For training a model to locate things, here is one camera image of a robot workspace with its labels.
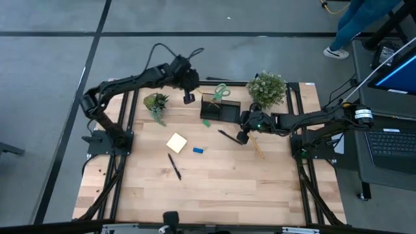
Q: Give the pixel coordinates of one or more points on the blue eraser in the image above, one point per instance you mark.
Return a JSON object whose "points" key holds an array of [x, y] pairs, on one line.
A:
{"points": [[198, 150]]}

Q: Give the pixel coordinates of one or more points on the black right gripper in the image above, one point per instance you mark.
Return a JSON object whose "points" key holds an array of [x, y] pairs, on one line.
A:
{"points": [[255, 122]]}

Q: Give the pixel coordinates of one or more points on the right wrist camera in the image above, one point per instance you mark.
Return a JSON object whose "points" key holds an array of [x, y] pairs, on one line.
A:
{"points": [[243, 137]]}

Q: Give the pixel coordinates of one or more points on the yellow sticky note pad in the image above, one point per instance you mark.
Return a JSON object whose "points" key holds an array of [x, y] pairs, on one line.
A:
{"points": [[176, 143]]}

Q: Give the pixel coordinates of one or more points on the dark chair base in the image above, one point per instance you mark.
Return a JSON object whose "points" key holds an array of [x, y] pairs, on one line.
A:
{"points": [[9, 149]]}

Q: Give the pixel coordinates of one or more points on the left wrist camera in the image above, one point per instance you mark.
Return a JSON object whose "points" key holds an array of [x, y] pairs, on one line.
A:
{"points": [[189, 97]]}

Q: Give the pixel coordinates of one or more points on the black power device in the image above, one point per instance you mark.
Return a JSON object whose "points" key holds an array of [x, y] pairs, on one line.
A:
{"points": [[385, 52]]}

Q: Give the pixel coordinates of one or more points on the green eraser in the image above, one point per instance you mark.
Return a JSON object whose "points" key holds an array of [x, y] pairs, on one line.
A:
{"points": [[206, 123]]}

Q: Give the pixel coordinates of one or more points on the bushy potted plant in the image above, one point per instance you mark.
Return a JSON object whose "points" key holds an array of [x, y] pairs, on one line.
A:
{"points": [[266, 89]]}

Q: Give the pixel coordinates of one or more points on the dark grey equipment cart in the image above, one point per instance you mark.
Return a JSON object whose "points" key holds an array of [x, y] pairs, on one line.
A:
{"points": [[360, 182]]}

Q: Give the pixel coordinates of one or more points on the black metal table frame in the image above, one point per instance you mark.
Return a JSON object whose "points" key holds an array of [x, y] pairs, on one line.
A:
{"points": [[227, 83]]}

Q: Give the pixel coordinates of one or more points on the black stand pole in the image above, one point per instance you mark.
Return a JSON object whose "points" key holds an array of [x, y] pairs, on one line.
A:
{"points": [[395, 22]]}

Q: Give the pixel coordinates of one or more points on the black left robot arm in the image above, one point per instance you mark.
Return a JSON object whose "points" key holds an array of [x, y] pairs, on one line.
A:
{"points": [[130, 81]]}

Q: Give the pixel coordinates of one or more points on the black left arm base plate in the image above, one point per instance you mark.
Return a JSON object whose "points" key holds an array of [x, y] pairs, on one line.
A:
{"points": [[97, 146]]}

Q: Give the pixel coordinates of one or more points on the computer monitor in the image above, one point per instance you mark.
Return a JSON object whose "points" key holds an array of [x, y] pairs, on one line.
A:
{"points": [[403, 78]]}

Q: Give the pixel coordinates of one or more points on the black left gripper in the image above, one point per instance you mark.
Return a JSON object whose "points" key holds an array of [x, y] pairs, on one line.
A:
{"points": [[188, 78]]}

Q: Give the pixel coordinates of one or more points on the black laptop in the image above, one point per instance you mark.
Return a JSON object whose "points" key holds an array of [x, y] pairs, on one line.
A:
{"points": [[390, 146]]}

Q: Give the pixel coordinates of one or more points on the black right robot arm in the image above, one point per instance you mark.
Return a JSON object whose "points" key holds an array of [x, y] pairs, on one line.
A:
{"points": [[308, 118]]}

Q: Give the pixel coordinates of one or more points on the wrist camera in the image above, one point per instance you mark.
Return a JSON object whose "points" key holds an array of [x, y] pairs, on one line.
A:
{"points": [[189, 97], [243, 137]]}

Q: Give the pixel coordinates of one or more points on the black camera rig rail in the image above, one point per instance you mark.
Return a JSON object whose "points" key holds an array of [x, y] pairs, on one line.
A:
{"points": [[48, 227]]}

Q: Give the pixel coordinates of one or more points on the small green succulent plant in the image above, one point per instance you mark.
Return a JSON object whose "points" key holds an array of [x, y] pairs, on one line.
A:
{"points": [[155, 101]]}

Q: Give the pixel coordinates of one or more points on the person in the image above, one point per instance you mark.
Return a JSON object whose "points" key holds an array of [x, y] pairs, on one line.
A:
{"points": [[351, 26]]}

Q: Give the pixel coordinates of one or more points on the black pen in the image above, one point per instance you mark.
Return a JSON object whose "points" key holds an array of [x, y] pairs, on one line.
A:
{"points": [[174, 166], [229, 136]]}

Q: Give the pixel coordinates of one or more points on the black mesh desk organizer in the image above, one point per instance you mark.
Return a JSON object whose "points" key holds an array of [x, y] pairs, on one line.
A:
{"points": [[230, 112]]}

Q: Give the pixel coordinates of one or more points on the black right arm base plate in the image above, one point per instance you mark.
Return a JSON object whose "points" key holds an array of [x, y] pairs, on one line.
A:
{"points": [[295, 153]]}

